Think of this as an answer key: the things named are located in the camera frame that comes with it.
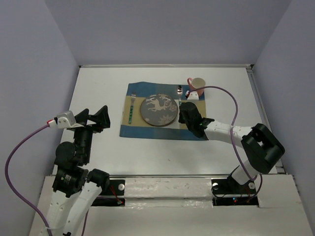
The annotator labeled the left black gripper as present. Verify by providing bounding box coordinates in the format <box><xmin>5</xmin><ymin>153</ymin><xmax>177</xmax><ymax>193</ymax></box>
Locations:
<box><xmin>73</xmin><ymin>104</ymin><xmax>111</xmax><ymax>162</ymax></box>

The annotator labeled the spoon with teal handle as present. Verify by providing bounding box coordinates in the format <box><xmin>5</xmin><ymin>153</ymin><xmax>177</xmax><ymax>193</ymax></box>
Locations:
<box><xmin>177</xmin><ymin>85</ymin><xmax>183</xmax><ymax>106</ymax></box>

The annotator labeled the dark patterned plate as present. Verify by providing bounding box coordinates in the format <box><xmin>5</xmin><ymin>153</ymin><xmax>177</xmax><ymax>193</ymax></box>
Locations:
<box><xmin>140</xmin><ymin>93</ymin><xmax>178</xmax><ymax>127</ymax></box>

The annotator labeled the pink cup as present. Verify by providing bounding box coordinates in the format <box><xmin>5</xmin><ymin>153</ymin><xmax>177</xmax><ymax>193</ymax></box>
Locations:
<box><xmin>187</xmin><ymin>78</ymin><xmax>206</xmax><ymax>97</ymax></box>

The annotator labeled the blue beige checked cloth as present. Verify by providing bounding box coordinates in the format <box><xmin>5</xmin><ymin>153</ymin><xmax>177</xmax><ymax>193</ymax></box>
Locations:
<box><xmin>120</xmin><ymin>82</ymin><xmax>204</xmax><ymax>141</ymax></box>

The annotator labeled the fork with teal handle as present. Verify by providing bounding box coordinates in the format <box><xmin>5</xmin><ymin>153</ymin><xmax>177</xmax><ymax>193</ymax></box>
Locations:
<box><xmin>128</xmin><ymin>93</ymin><xmax>136</xmax><ymax>124</ymax></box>

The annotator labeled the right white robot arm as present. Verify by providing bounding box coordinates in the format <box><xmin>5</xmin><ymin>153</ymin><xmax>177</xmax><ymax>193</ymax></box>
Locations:
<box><xmin>179</xmin><ymin>102</ymin><xmax>285</xmax><ymax>194</ymax></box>

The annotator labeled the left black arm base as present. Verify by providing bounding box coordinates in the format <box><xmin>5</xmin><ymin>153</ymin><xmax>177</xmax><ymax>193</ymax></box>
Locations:
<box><xmin>92</xmin><ymin>179</ymin><xmax>126</xmax><ymax>207</ymax></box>

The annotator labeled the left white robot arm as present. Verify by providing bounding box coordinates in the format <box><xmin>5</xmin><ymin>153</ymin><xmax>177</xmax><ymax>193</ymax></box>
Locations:
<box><xmin>39</xmin><ymin>105</ymin><xmax>110</xmax><ymax>236</ymax></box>

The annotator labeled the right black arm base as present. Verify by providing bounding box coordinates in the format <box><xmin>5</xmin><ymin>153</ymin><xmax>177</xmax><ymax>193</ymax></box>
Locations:
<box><xmin>211</xmin><ymin>178</ymin><xmax>259</xmax><ymax>207</ymax></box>

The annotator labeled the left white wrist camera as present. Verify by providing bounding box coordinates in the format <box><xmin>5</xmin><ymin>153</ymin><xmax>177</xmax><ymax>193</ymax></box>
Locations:
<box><xmin>47</xmin><ymin>111</ymin><xmax>83</xmax><ymax>129</ymax></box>

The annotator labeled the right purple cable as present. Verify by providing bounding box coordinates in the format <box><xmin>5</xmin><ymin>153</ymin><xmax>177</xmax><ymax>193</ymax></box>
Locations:
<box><xmin>188</xmin><ymin>86</ymin><xmax>263</xmax><ymax>197</ymax></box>

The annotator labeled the purple cable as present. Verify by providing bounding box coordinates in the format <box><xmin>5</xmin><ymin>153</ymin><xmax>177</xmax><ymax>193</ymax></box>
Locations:
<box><xmin>4</xmin><ymin>120</ymin><xmax>124</xmax><ymax>236</ymax></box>
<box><xmin>188</xmin><ymin>86</ymin><xmax>263</xmax><ymax>197</ymax></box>

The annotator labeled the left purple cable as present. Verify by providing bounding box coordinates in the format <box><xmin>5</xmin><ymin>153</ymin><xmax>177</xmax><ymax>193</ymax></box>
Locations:
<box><xmin>4</xmin><ymin>120</ymin><xmax>124</xmax><ymax>236</ymax></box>

